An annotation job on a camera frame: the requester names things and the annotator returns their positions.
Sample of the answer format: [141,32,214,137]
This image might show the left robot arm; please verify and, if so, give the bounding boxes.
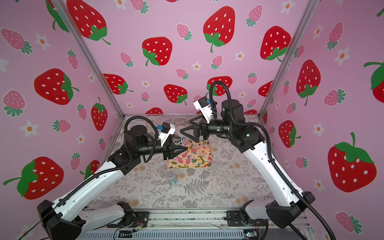
[37,116,187,240]

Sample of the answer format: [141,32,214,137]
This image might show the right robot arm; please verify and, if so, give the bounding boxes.
[181,81,336,240]

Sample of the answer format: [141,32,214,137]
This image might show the clear jar blue candies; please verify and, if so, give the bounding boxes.
[165,170,177,184]

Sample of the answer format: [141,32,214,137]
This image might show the candies on tray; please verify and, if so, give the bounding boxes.
[173,143,211,166]

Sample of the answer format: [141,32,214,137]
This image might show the floral rectangular tray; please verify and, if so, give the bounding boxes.
[166,139,213,169]

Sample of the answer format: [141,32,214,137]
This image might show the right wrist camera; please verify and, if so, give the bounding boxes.
[194,97,213,124]

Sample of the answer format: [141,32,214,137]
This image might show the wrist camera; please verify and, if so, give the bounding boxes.
[158,122,176,147]
[194,97,213,124]

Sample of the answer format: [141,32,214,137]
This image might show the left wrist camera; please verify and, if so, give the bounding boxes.
[158,122,176,147]

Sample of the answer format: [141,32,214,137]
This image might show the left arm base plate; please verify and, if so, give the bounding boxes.
[107,212,150,228]

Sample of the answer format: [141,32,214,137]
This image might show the aluminium front rail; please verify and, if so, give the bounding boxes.
[68,208,313,240]

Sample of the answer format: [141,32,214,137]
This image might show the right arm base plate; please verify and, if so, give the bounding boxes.
[224,211,268,227]

